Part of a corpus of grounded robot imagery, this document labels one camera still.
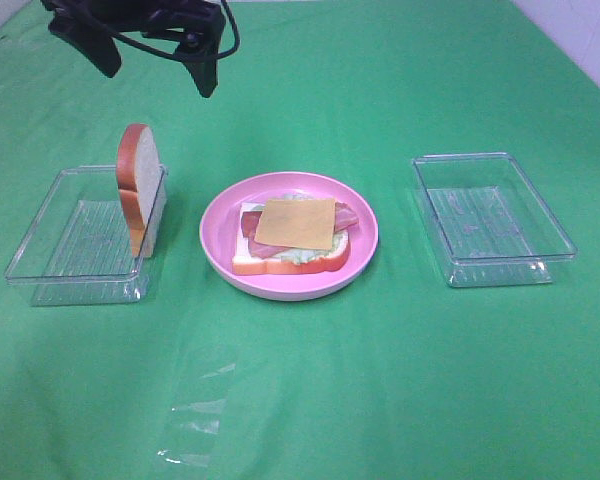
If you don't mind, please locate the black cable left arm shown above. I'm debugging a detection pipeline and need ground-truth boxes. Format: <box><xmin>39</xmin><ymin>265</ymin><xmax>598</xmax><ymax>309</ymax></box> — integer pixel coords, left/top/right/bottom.
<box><xmin>79</xmin><ymin>0</ymin><xmax>244</xmax><ymax>64</ymax></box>

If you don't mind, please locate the green tablecloth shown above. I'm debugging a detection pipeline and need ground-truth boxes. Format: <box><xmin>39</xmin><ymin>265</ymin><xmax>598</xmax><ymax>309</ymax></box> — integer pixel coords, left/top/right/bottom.
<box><xmin>0</xmin><ymin>1</ymin><xmax>600</xmax><ymax>479</ymax></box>

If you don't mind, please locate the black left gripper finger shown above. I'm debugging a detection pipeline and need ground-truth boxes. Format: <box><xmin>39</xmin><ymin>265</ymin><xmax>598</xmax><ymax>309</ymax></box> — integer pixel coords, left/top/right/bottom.
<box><xmin>48</xmin><ymin>15</ymin><xmax>122</xmax><ymax>78</ymax></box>
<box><xmin>174</xmin><ymin>30</ymin><xmax>220</xmax><ymax>98</ymax></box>

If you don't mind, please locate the clear plastic tray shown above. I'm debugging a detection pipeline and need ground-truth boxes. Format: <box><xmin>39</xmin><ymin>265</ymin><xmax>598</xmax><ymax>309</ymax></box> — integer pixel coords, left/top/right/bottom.
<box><xmin>5</xmin><ymin>165</ymin><xmax>167</xmax><ymax>306</ymax></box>
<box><xmin>411</xmin><ymin>152</ymin><xmax>577</xmax><ymax>288</ymax></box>

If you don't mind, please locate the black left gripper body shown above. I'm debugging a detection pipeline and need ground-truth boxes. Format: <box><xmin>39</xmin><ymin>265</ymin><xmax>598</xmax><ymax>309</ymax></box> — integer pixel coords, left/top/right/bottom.
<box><xmin>41</xmin><ymin>0</ymin><xmax>226</xmax><ymax>38</ymax></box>

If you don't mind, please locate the clear plastic wrap sheet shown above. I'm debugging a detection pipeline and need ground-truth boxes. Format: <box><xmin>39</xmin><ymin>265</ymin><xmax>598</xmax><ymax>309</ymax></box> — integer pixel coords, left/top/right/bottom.
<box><xmin>152</xmin><ymin>344</ymin><xmax>238</xmax><ymax>479</ymax></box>

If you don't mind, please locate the white bread slice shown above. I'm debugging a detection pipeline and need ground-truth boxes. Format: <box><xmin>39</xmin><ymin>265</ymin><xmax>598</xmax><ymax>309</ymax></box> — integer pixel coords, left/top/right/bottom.
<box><xmin>232</xmin><ymin>226</ymin><xmax>352</xmax><ymax>275</ymax></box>

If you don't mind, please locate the pink round plate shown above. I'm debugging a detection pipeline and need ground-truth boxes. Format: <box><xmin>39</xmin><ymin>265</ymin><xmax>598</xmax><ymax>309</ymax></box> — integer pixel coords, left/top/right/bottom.
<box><xmin>199</xmin><ymin>172</ymin><xmax>379</xmax><ymax>301</ymax></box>

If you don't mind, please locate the bacon strip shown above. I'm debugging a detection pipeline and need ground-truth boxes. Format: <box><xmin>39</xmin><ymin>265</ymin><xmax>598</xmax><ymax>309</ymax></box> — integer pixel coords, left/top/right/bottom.
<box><xmin>239</xmin><ymin>202</ymin><xmax>360</xmax><ymax>241</ymax></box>
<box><xmin>247</xmin><ymin>238</ymin><xmax>289</xmax><ymax>259</ymax></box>

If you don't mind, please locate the clear plastic right tray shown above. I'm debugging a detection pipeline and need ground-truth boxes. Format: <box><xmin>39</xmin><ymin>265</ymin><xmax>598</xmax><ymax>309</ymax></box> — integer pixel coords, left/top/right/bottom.
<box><xmin>411</xmin><ymin>152</ymin><xmax>577</xmax><ymax>288</ymax></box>

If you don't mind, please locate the yellow cheese slice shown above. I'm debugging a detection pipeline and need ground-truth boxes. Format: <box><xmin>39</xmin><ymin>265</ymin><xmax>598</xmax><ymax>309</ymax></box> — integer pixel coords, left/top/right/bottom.
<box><xmin>254</xmin><ymin>198</ymin><xmax>335</xmax><ymax>250</ymax></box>

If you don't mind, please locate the green lettuce leaf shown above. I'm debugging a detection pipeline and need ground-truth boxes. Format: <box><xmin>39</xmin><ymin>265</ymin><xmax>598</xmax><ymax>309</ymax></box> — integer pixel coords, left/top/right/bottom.
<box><xmin>257</xmin><ymin>197</ymin><xmax>349</xmax><ymax>264</ymax></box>

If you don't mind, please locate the clear plastic left tray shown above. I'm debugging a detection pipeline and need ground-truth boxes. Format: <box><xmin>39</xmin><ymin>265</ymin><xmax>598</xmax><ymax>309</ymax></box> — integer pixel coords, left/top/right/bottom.
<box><xmin>5</xmin><ymin>165</ymin><xmax>167</xmax><ymax>306</ymax></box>

